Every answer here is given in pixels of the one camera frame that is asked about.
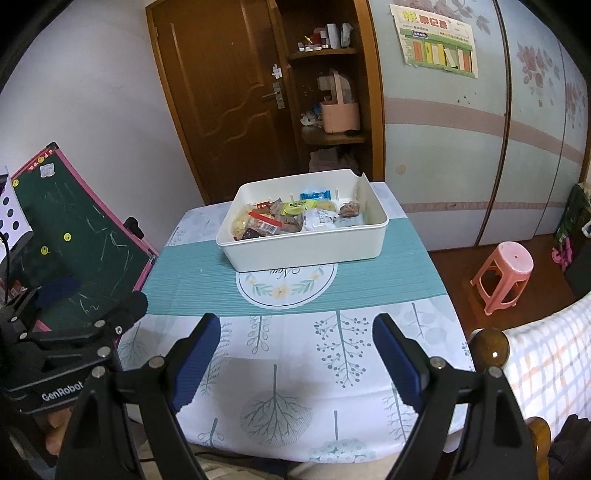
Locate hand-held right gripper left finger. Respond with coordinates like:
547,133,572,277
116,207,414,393
55,313,222,480

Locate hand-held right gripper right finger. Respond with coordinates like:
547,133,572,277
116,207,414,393
372,313,541,480

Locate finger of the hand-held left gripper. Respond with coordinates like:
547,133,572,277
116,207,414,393
25,291,149,358
0,276,80,326

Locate white plastic bin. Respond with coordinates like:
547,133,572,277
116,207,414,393
216,168,389,273

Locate red white small packet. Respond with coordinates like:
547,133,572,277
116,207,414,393
249,210,282,234

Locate large blue white packet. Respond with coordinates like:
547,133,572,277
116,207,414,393
302,208,365,232

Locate person's left hand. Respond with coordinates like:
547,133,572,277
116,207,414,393
44,409,75,457

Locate teal striped table mat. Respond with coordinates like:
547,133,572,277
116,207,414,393
139,215,446,317

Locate black easel knob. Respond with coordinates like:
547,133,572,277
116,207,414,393
122,216,146,241

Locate white board black dots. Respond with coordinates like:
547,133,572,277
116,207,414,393
0,164,35,259

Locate wooden bedpost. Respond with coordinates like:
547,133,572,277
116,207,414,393
470,327,553,480

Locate pink plastic stool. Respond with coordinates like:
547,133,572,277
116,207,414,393
470,241,535,317

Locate plaid blanket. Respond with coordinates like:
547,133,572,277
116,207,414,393
501,291,591,430

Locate dark cloth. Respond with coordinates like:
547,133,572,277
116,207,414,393
549,413,591,480

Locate pink toy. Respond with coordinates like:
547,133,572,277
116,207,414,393
551,240,574,271

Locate black bag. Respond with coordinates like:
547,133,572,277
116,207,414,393
564,249,591,298

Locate stack of folded cloths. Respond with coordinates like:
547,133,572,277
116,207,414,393
308,150,340,174

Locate floral wardrobe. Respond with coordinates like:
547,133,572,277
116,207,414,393
367,0,591,252

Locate green bag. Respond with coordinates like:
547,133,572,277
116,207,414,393
554,183,591,245

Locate wooden door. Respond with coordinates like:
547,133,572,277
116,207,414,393
145,0,305,204

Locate pink basket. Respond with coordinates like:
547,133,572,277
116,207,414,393
318,69,361,134

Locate wooden shelf unit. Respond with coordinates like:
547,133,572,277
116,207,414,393
277,0,386,183

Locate row of small bottles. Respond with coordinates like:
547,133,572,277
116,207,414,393
298,22,355,52

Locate black cable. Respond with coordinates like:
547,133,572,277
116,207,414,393
0,231,14,301

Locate green chalkboard pink frame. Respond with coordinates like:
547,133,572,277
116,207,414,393
10,142,160,333

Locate metal door handle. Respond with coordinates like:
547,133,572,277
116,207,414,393
261,82,286,110

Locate wall poster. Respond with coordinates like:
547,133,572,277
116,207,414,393
389,4,477,79

